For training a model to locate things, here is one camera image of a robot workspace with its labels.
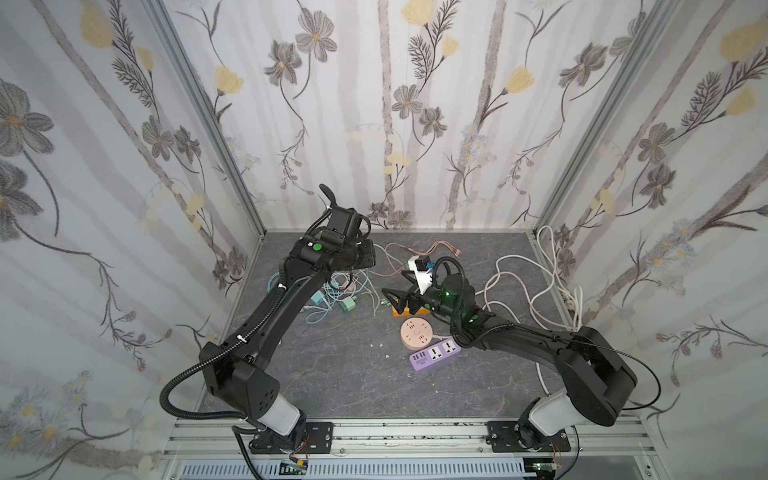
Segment teal charger plug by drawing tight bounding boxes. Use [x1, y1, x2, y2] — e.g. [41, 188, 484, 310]
[310, 291, 324, 305]

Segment pink cable with connectors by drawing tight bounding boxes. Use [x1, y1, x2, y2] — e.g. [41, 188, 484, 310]
[403, 239, 462, 260]

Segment round pink power socket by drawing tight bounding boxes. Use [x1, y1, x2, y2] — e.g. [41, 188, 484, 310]
[400, 317, 434, 351]

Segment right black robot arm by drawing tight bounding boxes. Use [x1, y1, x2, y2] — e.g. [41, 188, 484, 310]
[382, 256, 638, 450]

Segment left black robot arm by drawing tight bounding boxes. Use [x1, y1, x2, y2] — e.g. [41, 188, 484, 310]
[159, 184, 375, 450]

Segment green charger plug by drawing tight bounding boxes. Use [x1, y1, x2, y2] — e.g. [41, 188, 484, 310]
[339, 297, 357, 313]

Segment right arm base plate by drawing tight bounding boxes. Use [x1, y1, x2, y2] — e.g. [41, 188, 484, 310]
[486, 420, 572, 453]

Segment tangled pastel charger cables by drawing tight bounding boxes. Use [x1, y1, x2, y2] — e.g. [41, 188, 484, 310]
[266, 239, 415, 328]

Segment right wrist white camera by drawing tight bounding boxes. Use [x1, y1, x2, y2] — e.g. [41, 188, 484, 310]
[407, 255, 434, 294]

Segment purple power strip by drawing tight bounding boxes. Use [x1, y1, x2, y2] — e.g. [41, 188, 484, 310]
[408, 339, 462, 372]

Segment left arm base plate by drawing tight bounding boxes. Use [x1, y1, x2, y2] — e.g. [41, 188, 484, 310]
[248, 421, 334, 455]

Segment orange power strip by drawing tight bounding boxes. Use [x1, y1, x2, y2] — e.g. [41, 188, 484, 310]
[391, 306, 430, 317]

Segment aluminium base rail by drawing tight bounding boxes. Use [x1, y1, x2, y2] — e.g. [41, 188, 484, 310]
[160, 417, 667, 480]

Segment white power cords bundle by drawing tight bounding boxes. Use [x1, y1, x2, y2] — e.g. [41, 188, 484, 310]
[473, 224, 592, 397]

